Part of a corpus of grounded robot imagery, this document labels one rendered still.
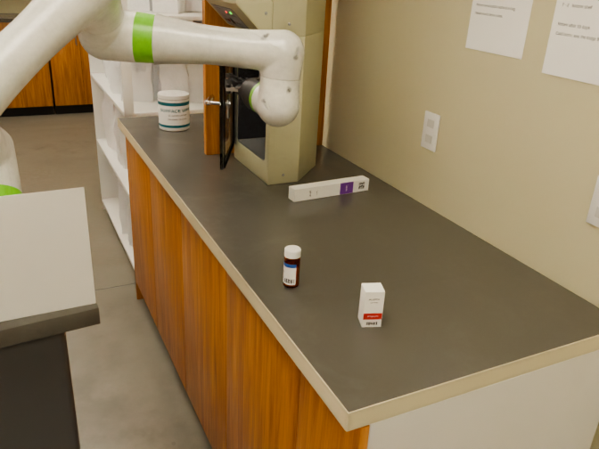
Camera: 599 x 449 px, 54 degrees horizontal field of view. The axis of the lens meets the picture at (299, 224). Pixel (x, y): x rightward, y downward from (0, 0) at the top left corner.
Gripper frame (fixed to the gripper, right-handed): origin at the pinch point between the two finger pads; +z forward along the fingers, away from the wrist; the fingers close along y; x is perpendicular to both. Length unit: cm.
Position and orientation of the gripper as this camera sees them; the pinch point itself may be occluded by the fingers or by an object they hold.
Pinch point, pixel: (231, 79)
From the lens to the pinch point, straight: 185.3
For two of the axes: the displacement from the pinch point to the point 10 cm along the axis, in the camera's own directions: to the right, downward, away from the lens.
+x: -0.5, 9.1, 4.0
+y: -9.0, 1.3, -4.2
